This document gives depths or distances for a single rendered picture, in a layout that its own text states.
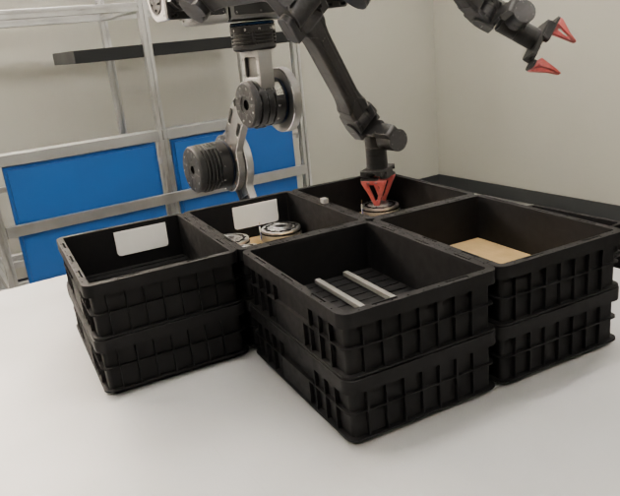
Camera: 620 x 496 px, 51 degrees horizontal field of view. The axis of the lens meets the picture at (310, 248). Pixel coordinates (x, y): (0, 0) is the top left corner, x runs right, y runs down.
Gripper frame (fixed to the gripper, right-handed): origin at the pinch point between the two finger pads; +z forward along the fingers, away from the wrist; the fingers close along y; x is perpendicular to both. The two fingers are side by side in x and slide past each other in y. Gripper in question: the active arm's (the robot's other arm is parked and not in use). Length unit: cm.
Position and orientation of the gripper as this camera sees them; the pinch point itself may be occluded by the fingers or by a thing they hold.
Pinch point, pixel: (379, 200)
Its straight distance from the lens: 179.7
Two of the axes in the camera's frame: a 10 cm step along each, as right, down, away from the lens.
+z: 1.0, 9.5, 3.0
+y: 4.4, -3.2, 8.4
